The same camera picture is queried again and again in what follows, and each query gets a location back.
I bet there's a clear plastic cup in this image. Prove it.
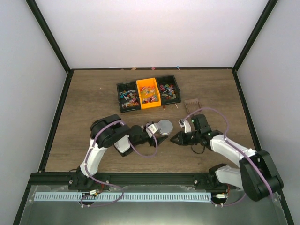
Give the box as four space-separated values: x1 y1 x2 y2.
159 130 172 136

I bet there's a white round lid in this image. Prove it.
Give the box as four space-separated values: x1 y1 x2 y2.
158 120 173 130

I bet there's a brown slotted scoop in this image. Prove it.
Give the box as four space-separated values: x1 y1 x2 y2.
184 98 201 115

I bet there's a black bin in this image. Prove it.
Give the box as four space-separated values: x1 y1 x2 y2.
117 81 141 113
155 75 181 105

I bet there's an orange candy bin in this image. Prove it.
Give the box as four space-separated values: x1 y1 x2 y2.
136 77 162 109

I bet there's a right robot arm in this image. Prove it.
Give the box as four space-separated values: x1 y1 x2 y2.
171 114 284 202

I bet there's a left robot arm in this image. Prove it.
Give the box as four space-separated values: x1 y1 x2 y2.
79 114 168 189

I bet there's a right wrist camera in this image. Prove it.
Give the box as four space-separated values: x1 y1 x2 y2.
179 119 192 134

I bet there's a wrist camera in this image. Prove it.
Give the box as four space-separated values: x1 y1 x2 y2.
179 119 192 134
145 122 160 137

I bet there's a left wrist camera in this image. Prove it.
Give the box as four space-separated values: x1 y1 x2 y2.
145 122 160 137

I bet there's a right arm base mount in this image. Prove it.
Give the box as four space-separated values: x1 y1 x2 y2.
193 163 228 190

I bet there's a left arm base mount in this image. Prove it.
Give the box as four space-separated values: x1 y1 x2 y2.
67 170 105 191

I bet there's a light blue slotted rail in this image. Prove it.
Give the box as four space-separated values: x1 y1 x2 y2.
34 192 211 203

